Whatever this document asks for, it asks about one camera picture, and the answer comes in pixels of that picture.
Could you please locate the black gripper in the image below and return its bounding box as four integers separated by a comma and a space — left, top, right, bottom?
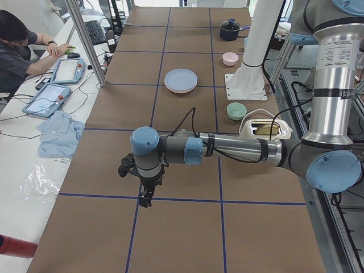
138, 175, 163, 208

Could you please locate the blue plate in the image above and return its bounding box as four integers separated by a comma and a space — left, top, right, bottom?
164, 68, 198, 90

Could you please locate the pink plate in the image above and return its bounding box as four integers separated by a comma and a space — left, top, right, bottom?
166, 86, 195, 94

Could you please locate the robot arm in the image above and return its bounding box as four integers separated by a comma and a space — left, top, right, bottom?
118, 1, 363, 208

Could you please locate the clear plastic bag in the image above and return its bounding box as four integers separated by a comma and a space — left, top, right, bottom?
16, 158, 71, 205

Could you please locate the light blue cloth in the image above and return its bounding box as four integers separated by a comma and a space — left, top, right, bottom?
36, 110, 85, 159

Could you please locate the green bowl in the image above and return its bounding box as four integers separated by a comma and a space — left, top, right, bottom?
226, 102, 247, 121

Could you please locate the cream toaster with bread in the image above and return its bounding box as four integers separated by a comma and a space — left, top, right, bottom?
238, 109, 293, 140

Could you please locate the lower teach pendant tablet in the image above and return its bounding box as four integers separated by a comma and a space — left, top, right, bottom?
22, 83, 71, 118

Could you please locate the teach pendant tablet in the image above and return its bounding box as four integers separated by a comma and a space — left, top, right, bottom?
22, 83, 71, 118
50, 58, 85, 84

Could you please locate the red bottle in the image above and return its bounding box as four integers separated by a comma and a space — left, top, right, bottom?
1, 234, 38, 258

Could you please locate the upper teach pendant tablet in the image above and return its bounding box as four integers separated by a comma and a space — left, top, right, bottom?
50, 58, 85, 84

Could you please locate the black computer mouse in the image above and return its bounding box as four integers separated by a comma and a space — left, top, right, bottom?
67, 52, 80, 59

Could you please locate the pink bowl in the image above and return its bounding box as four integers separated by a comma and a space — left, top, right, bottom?
222, 52, 239, 67

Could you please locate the black keyboard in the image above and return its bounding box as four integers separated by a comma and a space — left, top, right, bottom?
84, 20, 106, 46

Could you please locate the dark blue pot with lid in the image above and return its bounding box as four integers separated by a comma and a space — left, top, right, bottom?
220, 18, 251, 41

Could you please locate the seated person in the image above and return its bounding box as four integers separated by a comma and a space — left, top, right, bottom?
1, 10, 72, 102

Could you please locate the white camera stand pillar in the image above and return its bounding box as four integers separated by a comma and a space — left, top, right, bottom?
225, 0, 285, 101

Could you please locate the aluminium frame post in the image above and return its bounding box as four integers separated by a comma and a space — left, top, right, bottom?
65, 0, 106, 87

